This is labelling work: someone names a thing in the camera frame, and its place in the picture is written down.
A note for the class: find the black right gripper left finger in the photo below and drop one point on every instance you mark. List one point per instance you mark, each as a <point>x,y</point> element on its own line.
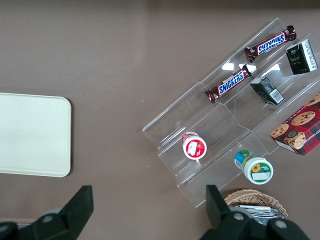
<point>72,215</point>

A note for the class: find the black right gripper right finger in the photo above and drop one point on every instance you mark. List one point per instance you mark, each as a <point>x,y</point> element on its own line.
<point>225,220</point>

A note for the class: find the woven wicker basket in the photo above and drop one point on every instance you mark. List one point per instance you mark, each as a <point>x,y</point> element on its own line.
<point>252,197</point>

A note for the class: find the foil wrapped sandwich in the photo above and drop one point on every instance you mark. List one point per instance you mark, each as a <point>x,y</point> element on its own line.
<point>262,212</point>

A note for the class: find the cream plastic tray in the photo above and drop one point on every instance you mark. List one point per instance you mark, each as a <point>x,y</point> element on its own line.
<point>33,135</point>

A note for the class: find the green lidded sunflower cup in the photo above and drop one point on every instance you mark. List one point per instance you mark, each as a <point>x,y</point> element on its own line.
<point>255,168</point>

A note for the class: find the red lidded yogurt cup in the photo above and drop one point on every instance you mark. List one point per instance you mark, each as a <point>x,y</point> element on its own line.
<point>194,148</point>

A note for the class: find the clear acrylic tiered display stand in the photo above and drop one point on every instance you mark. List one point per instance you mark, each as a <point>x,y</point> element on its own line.
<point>225,120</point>

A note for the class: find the red plaid cookie box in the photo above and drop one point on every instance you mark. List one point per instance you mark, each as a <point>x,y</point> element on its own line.
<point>298,127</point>

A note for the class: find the black carton with barcode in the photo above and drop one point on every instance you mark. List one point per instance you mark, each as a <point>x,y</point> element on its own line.
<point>267,90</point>

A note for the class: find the Snickers bar with upright print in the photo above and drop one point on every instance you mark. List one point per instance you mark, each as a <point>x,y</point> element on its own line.
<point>230,83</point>

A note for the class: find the black carton with white side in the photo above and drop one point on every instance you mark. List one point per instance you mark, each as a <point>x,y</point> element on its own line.
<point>301,58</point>

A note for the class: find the Snickers bar with upside-down print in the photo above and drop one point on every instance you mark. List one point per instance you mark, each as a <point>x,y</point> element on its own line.
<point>271,43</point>

